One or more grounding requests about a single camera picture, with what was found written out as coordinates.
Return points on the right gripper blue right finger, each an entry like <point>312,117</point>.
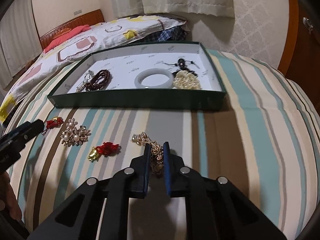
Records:
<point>215,208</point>

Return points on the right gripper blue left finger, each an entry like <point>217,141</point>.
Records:
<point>98,209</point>

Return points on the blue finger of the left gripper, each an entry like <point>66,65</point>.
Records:
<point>20,136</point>

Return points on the red knot charm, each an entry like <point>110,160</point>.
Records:
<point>55,122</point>

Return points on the pearl rhinestone brooch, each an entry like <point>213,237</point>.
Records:
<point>73,136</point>

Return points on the red tassel gold charm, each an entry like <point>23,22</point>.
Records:
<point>106,149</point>

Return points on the gold rhinestone earrings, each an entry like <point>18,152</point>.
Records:
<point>156,155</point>

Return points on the white jade bangle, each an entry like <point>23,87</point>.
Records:
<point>154,78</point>

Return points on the black cord pendant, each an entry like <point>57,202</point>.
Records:
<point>182,65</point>

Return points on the person's left hand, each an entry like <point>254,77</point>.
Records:
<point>9,198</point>

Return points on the striped tablecloth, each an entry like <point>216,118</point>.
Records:
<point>265,140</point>

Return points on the white left curtain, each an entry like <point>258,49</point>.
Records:
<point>19,39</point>

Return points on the orange round cushion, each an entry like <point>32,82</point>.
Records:
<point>62,32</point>

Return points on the pink pillow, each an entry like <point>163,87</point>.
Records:
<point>66,36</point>

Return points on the green tray white lining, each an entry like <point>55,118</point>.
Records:
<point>116,69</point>

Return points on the wooden headboard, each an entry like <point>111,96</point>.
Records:
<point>90,18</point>

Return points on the wooden door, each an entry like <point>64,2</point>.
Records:
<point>300,59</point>

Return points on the blue plaid bed sheet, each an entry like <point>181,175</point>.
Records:
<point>176,33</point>

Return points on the silver door lock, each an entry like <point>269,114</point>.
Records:
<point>308,24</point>

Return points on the wall power socket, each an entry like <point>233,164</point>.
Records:
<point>77,12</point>

